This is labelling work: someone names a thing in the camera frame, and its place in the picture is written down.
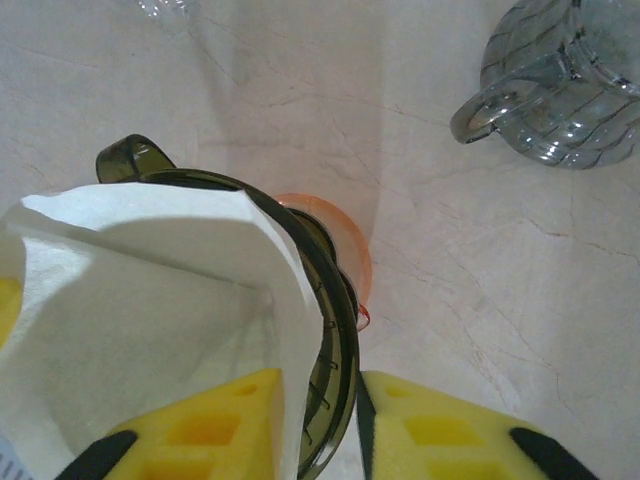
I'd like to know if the orange glass pitcher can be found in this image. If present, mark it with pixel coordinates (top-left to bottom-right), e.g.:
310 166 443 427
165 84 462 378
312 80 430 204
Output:
273 192 375 332

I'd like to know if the green plastic dripper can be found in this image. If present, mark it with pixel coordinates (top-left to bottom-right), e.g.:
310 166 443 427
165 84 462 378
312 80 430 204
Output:
94 132 362 480

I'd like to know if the white paper coffee filter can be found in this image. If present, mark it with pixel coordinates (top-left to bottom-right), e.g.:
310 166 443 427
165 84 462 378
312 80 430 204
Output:
0 182 321 480

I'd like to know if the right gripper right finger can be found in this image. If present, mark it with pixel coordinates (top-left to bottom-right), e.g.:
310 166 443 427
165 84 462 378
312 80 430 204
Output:
355 368 609 480

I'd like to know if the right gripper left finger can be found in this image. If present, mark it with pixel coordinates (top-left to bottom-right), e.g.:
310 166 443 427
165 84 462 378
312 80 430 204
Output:
53 367 287 480

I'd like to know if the grey glass pitcher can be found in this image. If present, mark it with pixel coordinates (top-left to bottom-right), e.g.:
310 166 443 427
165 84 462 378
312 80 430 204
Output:
449 0 640 171

